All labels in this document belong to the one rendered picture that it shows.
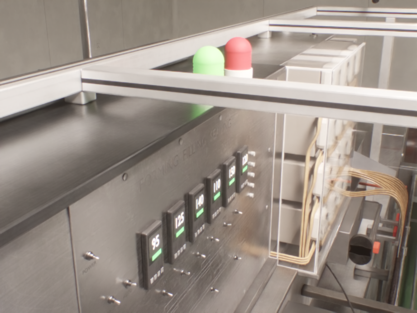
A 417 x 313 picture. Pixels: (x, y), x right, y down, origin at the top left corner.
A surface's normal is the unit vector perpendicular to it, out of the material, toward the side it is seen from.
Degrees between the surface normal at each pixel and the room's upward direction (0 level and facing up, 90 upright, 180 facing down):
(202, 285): 90
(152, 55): 90
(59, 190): 0
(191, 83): 90
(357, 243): 90
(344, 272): 0
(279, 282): 0
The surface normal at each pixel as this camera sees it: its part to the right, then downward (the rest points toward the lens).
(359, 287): 0.00, -0.94
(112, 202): 0.91, 0.14
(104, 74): -0.40, 0.31
